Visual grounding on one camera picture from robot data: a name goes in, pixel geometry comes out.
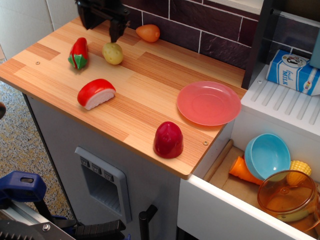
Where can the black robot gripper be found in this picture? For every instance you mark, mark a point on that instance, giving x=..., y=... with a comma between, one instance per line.
x=93, y=12

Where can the yellow toy potato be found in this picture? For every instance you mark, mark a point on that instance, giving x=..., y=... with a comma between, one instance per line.
x=112, y=53

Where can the pink plastic plate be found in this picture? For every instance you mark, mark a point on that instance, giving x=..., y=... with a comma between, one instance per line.
x=208, y=103

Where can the red toy chili pepper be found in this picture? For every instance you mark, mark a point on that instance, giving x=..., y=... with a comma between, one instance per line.
x=78, y=56

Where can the orange toy fruit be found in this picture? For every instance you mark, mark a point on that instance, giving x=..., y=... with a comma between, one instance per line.
x=148, y=32

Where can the dark red toy pepper half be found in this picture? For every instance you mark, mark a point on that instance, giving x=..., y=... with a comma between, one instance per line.
x=168, y=141

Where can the grey toy ice dispenser panel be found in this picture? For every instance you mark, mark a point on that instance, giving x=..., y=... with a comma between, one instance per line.
x=106, y=184

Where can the blue clamp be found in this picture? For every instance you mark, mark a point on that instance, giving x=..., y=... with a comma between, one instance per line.
x=22, y=187

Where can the blue and white milk carton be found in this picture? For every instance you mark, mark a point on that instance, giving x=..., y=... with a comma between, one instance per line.
x=294, y=72

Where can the orange toy ice cream cone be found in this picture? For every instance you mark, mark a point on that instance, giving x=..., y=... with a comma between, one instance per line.
x=239, y=169

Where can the black ridged clamp bar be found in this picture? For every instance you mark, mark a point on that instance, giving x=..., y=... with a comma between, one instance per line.
x=104, y=231

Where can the light blue plastic bowl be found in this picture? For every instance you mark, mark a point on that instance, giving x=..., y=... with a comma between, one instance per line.
x=266, y=155

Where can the white toy sink basin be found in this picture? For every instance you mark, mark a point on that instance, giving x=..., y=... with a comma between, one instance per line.
x=214, y=205

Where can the yellow toy corn cob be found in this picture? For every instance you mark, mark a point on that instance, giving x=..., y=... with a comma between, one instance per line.
x=299, y=171

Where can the transparent orange plastic pot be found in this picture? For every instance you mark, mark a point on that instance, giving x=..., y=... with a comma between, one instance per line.
x=297, y=206

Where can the black cabinet door handle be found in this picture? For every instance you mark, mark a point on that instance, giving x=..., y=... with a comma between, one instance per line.
x=144, y=219

